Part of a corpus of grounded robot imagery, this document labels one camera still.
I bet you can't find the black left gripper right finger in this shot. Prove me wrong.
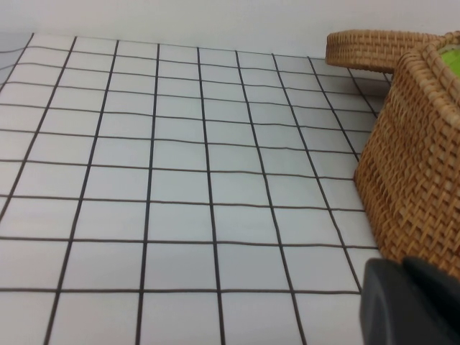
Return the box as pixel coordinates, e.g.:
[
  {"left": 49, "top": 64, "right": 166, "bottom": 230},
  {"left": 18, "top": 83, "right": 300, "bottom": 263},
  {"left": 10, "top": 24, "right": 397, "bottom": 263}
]
[{"left": 402, "top": 257, "right": 460, "bottom": 298}]

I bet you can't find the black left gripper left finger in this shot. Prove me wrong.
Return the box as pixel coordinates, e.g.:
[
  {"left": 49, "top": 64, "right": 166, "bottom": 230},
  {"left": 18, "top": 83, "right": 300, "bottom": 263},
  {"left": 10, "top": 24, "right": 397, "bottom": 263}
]
[{"left": 360, "top": 257, "right": 460, "bottom": 345}]

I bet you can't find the woven rattan basket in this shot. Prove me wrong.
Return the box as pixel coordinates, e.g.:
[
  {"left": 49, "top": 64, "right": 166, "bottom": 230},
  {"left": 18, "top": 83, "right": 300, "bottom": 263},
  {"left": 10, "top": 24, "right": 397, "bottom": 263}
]
[{"left": 354, "top": 30, "right": 460, "bottom": 281}]

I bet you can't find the green fabric basket lining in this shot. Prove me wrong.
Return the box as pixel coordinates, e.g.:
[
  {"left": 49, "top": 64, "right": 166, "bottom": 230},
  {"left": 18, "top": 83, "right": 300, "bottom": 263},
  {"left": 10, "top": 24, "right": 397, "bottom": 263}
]
[{"left": 436, "top": 45, "right": 460, "bottom": 77}]

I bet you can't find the woven rattan basket lid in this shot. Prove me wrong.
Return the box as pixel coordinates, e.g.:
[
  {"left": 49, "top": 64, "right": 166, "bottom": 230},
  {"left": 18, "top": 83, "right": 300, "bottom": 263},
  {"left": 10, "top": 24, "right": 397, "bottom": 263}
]
[{"left": 326, "top": 29, "right": 451, "bottom": 75}]

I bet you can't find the white black-grid tablecloth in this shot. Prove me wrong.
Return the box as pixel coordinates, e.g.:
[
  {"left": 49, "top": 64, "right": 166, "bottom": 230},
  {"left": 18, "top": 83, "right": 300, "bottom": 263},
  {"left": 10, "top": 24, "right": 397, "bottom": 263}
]
[{"left": 0, "top": 32, "right": 393, "bottom": 345}]

